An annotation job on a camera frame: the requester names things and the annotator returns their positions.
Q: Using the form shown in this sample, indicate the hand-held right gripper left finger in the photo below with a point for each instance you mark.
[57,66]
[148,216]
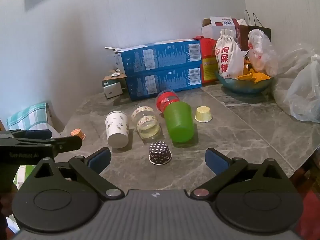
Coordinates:
[100,159]

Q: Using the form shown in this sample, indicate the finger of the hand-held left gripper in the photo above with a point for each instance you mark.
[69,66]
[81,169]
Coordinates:
[37,133]
[67,143]

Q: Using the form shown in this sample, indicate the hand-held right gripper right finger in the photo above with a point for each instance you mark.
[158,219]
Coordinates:
[216,161]

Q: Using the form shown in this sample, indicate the orange paper cupcake cup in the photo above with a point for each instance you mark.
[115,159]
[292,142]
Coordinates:
[78,133]

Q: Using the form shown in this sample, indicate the white printed paper cup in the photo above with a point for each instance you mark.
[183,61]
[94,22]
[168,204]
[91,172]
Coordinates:
[117,130]

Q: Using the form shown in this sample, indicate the yellow paper cupcake cup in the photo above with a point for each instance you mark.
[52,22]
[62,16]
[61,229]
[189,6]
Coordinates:
[203,114]

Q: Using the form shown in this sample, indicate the green plastic cup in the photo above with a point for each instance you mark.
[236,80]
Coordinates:
[180,123]

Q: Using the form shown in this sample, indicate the polka dot paper cupcake cup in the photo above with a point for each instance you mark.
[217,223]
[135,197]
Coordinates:
[160,152]

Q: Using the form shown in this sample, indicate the red plastic cup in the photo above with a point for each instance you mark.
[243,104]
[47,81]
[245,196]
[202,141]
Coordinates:
[165,101]

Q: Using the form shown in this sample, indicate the checked chair cushion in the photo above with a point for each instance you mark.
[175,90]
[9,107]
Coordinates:
[30,116]

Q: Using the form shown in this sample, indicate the clear glass jar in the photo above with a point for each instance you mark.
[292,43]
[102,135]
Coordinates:
[147,125]

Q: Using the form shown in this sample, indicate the small open cardboard box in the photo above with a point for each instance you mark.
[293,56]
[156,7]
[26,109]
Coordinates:
[112,87]

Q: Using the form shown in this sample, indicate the teal glass bowl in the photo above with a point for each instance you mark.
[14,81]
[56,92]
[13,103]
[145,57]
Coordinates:
[245,86]

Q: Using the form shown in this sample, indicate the orange snack packets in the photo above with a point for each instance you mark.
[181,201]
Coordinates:
[255,76]

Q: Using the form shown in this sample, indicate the blue cardboard box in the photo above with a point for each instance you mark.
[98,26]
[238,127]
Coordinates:
[160,55]
[162,83]

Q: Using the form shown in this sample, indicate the red cloth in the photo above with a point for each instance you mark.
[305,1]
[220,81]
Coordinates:
[308,205]

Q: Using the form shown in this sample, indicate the red and yellow box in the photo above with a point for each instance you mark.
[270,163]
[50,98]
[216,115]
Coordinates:
[207,55]

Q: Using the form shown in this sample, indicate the large clear plastic bag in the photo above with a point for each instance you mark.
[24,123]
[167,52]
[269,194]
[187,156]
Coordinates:
[302,90]

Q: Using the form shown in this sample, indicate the clear red-printed plastic bag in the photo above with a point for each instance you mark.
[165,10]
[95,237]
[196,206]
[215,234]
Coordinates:
[262,52]

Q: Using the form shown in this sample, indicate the white and red carton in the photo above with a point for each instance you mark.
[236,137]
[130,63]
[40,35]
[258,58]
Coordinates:
[220,26]

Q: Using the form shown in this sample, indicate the dark paper bag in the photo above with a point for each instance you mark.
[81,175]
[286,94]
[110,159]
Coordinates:
[262,31]

